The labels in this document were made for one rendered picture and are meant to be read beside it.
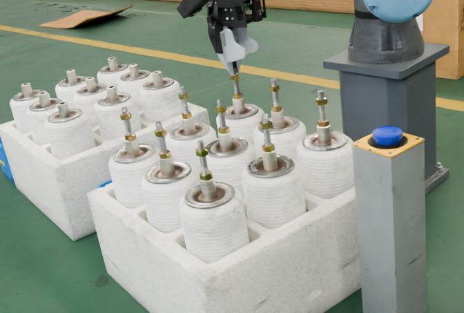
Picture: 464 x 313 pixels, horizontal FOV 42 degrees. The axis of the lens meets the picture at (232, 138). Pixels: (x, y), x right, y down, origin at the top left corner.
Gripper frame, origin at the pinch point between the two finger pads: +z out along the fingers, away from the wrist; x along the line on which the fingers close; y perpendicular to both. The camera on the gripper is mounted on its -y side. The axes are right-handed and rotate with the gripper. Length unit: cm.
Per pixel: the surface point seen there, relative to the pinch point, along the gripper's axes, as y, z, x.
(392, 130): 38.2, 1.5, -17.8
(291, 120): 13.2, 9.0, -1.8
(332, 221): 27.6, 18.5, -17.1
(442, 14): 12, 14, 96
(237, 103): 1.1, 7.0, -1.0
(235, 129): 2.2, 10.9, -4.5
